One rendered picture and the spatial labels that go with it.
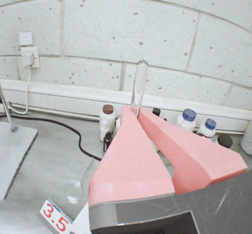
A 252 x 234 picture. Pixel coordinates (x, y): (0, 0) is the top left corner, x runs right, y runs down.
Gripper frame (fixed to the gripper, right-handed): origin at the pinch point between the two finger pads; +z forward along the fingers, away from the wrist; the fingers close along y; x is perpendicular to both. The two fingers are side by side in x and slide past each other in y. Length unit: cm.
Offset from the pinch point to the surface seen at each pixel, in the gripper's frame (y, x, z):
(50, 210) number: 14.5, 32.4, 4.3
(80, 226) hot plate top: 6.3, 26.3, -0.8
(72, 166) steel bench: 9.8, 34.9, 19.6
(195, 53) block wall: -31, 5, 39
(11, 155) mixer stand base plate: 31, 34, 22
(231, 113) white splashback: -53, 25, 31
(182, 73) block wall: -28, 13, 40
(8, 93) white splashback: 43, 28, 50
